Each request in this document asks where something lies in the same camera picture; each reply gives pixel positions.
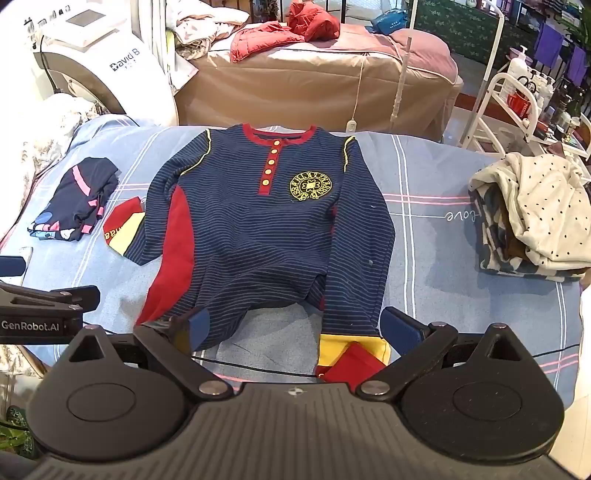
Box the white stand pole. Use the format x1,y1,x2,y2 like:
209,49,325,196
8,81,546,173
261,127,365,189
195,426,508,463
461,0,507,149

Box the purple hanging cloth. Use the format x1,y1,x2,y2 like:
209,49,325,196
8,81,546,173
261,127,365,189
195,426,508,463
566,43,590,85
534,22,567,68

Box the white crumpled clothes heap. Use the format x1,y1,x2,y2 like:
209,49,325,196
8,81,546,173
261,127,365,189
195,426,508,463
165,0,253,60

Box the red jacket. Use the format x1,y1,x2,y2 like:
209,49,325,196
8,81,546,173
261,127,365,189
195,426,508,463
286,0,342,43

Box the white pump bottle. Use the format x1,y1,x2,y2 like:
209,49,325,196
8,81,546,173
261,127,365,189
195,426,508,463
507,45,530,83

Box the black cable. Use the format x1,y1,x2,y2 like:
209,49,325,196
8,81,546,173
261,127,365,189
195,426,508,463
190,343,581,380

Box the folded navy garment pink stripes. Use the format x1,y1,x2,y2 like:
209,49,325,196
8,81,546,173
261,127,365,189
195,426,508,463
27,157,122,242

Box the green plant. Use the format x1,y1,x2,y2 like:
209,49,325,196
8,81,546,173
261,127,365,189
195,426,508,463
0,405,40,462

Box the white dotted garment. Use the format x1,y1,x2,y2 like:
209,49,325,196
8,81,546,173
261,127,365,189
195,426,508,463
468,152,591,271

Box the white corded remote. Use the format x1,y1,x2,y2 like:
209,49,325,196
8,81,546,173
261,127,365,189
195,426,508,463
345,54,367,136

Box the white trolley rack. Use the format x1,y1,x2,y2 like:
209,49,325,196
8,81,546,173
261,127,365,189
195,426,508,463
465,71,591,182

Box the green patterned screen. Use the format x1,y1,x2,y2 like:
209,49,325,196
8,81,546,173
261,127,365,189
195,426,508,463
412,0,546,71

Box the navy striped long-sleeve shirt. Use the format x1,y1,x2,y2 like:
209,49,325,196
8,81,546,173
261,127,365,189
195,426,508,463
102,123,394,385

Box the translucent tube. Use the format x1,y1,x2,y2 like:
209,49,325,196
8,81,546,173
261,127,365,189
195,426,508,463
389,37,413,123

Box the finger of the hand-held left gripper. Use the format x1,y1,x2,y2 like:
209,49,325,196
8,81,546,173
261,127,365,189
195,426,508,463
0,256,27,278
0,283,101,315

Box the white beauty machine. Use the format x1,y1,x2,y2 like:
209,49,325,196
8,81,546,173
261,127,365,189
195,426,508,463
31,0,180,128

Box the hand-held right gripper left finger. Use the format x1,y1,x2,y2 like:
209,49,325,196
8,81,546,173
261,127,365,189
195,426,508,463
59,306,234,400

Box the blue white patterned garment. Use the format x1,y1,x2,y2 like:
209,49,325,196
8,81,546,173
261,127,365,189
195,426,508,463
470,188,588,283

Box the brown covered massage bed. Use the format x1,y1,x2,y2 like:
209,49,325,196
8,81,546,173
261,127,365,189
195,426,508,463
174,23,465,142

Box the red box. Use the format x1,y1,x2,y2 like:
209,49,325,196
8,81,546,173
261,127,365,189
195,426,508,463
506,89,537,119

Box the pink blanket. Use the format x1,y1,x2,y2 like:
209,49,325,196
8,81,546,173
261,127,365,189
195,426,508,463
323,22,459,85

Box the blue checked bedsheet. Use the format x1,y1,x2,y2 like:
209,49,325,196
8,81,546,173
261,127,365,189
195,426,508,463
0,114,583,418

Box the blue bag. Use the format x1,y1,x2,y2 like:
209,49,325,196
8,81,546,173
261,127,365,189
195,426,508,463
370,8,410,35

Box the pink-red quilted jacket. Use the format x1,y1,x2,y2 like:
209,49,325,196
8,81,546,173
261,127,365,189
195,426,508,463
229,23,309,64

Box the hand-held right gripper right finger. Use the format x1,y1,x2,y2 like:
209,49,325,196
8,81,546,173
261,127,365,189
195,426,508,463
357,305,539,398

